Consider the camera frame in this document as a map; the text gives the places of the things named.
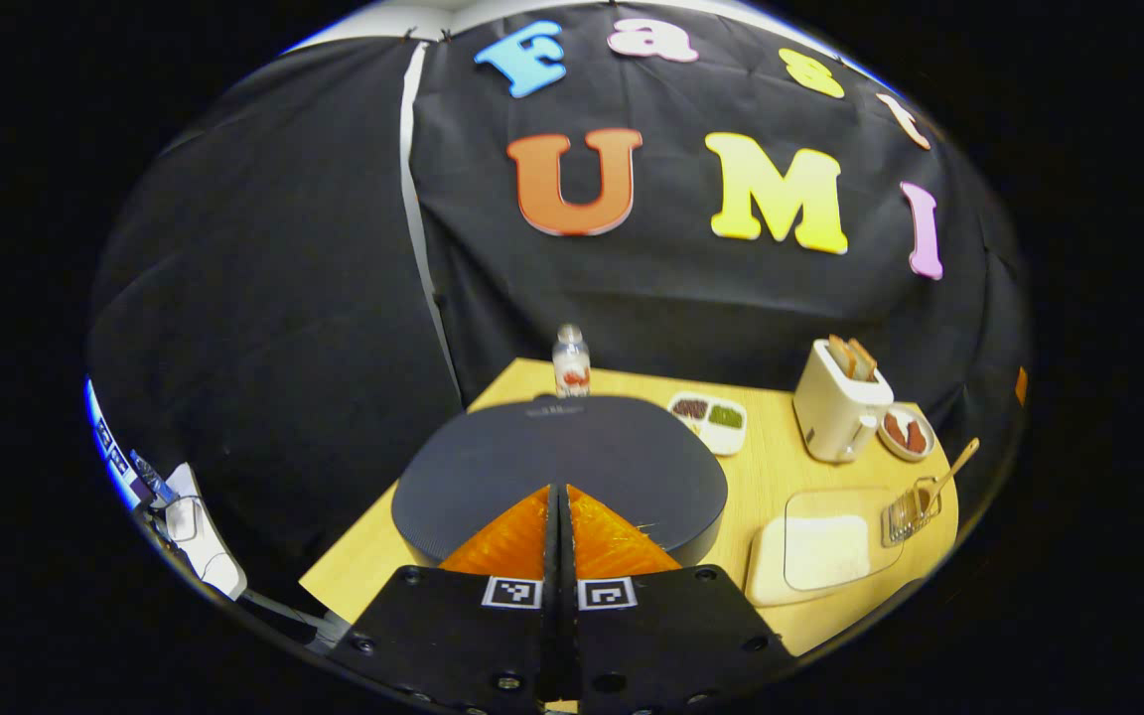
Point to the dark grey rice cooker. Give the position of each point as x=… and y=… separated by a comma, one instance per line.
x=552, y=447

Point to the toast slice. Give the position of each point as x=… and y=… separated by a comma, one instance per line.
x=864, y=359
x=840, y=356

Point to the white plate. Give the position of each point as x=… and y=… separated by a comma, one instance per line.
x=905, y=452

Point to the black backdrop cloth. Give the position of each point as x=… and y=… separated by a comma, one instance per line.
x=284, y=298

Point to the brown meat slice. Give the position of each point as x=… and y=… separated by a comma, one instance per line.
x=894, y=429
x=916, y=437

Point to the clear plastic bottle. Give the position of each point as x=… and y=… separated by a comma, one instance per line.
x=571, y=367

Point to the clear container of rice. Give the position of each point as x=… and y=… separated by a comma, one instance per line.
x=825, y=551

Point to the wooden spoon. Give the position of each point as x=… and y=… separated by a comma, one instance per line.
x=954, y=465

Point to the white toaster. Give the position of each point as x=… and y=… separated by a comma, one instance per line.
x=830, y=417

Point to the white side desk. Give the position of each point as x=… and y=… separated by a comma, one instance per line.
x=210, y=556

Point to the white divided dish with beans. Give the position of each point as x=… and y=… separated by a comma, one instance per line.
x=708, y=422

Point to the clear chopstick holder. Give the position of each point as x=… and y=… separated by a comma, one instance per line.
x=905, y=521

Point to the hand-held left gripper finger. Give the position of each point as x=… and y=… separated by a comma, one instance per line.
x=565, y=596
x=551, y=596

